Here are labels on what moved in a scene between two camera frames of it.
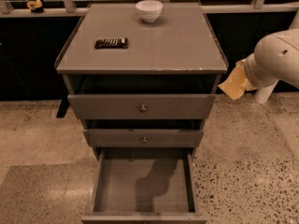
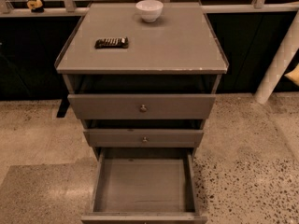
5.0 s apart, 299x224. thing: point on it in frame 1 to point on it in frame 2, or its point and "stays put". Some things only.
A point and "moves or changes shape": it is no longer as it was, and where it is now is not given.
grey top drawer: [141, 106] stays put
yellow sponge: [236, 84] moves or changes shape
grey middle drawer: [143, 138] stays put
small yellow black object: [35, 6] stays put
